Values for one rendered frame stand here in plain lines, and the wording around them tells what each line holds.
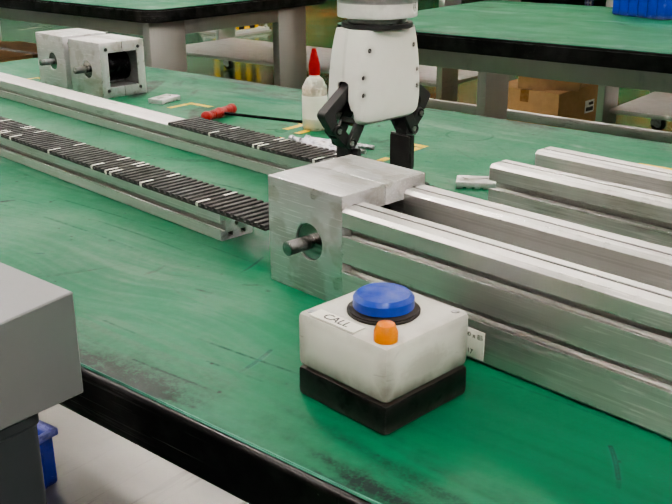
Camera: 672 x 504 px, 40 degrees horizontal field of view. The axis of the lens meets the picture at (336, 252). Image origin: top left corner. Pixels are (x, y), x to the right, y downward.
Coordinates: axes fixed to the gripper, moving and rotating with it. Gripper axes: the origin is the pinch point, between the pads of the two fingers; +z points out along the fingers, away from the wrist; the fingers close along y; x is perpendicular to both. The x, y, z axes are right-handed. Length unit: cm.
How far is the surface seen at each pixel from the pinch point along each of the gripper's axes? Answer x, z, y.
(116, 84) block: -76, 2, -13
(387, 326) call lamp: 34.5, -3.1, 35.3
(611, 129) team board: -117, 57, -260
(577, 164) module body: 23.8, -4.0, -2.2
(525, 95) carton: -197, 61, -315
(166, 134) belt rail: -38.7, 2.7, 1.5
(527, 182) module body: 23.3, -3.6, 5.0
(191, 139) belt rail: -31.9, 2.1, 2.1
